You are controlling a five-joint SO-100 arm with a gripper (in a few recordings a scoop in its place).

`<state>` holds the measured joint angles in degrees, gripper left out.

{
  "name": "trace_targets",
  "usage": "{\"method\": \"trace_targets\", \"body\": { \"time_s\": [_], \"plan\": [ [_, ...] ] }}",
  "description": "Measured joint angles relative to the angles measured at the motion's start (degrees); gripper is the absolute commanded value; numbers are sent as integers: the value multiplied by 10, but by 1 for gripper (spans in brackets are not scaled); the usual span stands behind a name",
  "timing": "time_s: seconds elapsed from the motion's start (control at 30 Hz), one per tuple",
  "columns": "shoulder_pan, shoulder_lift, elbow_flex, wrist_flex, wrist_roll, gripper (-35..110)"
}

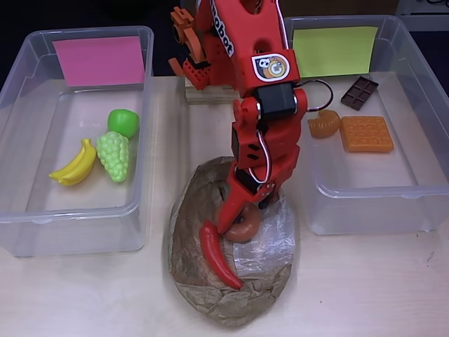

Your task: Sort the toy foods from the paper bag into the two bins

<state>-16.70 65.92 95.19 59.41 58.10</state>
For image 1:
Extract brown-orange toy donut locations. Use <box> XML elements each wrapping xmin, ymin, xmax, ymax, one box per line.
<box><xmin>224</xmin><ymin>205</ymin><xmax>262</xmax><ymax>243</ymax></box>

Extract red toy chili pepper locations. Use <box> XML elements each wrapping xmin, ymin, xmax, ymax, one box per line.
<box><xmin>199</xmin><ymin>220</ymin><xmax>243</xmax><ymax>291</ymax></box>

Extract orange toy croissant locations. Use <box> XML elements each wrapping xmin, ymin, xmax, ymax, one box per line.
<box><xmin>307</xmin><ymin>109</ymin><xmax>342</xmax><ymax>140</ymax></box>

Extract orange toy waffle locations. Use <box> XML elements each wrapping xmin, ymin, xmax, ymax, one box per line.
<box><xmin>340</xmin><ymin>115</ymin><xmax>394</xmax><ymax>154</ymax></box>

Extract brown toy chocolate bar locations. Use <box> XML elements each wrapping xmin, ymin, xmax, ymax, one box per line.
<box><xmin>340</xmin><ymin>76</ymin><xmax>380</xmax><ymax>112</ymax></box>

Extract light green toy grapes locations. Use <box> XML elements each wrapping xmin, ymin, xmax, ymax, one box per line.
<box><xmin>95</xmin><ymin>131</ymin><xmax>130</xmax><ymax>183</ymax></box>

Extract green toy apple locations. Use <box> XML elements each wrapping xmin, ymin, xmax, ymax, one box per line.
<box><xmin>107</xmin><ymin>108</ymin><xmax>140</xmax><ymax>139</ymax></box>

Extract yellow toy bananas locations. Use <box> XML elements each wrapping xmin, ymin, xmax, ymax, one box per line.
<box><xmin>48</xmin><ymin>138</ymin><xmax>98</xmax><ymax>186</ymax></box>

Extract clear plastic bin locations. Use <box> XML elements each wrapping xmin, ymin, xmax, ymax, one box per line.
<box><xmin>280</xmin><ymin>14</ymin><xmax>449</xmax><ymax>236</ymax></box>
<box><xmin>0</xmin><ymin>25</ymin><xmax>155</xmax><ymax>256</ymax></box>

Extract yellow-green paper label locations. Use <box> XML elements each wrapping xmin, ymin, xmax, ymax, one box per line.
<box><xmin>293</xmin><ymin>26</ymin><xmax>380</xmax><ymax>78</ymax></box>

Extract pink paper label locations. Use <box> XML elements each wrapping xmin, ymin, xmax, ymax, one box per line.
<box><xmin>52</xmin><ymin>36</ymin><xmax>146</xmax><ymax>87</ymax></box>

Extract clear plastic wrap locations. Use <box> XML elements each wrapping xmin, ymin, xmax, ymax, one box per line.
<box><xmin>231</xmin><ymin>196</ymin><xmax>295</xmax><ymax>278</ymax></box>

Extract wooden base block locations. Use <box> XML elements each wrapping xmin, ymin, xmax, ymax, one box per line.
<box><xmin>185</xmin><ymin>75</ymin><xmax>243</xmax><ymax>105</ymax></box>

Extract crumpled brown paper bag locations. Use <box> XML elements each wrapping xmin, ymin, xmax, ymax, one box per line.
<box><xmin>163</xmin><ymin>156</ymin><xmax>302</xmax><ymax>329</ymax></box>

